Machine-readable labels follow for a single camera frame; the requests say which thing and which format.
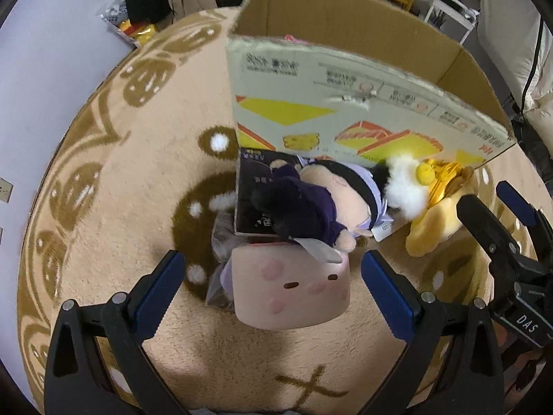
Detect white cushion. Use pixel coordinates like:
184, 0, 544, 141
475, 0, 553, 111

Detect clear bag of small things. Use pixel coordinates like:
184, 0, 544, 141
97, 0, 131, 32

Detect gold and red packet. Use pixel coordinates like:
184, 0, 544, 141
116, 19, 157, 46

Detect black cable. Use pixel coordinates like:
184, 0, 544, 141
519, 16, 546, 111

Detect purple dressed plush doll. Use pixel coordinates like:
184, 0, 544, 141
251, 158, 396, 265

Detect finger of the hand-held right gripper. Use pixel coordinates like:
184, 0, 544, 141
496, 180, 553, 261
457, 194, 537, 284

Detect gold shiny ornament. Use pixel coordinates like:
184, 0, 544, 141
415, 159, 477, 205

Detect black book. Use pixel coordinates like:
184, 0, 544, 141
235, 147, 304, 239

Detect yellow plush toy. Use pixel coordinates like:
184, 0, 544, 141
405, 190, 472, 258

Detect dark object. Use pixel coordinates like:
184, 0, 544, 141
512, 108, 553, 176

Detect pink cube plush toy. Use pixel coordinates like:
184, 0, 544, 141
231, 240, 350, 329

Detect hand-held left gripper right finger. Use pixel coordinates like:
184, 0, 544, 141
360, 249, 506, 415

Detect round beige patterned rug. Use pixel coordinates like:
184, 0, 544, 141
17, 6, 546, 415

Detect white metal cart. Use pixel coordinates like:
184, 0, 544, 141
425, 0, 481, 45

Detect clear plastic bag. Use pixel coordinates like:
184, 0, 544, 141
205, 215, 237, 308

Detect printed cardboard box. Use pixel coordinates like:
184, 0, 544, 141
225, 0, 517, 178

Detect white fluffy pompom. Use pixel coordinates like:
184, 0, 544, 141
386, 153, 429, 218

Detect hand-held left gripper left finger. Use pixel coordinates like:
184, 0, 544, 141
45, 251, 191, 415

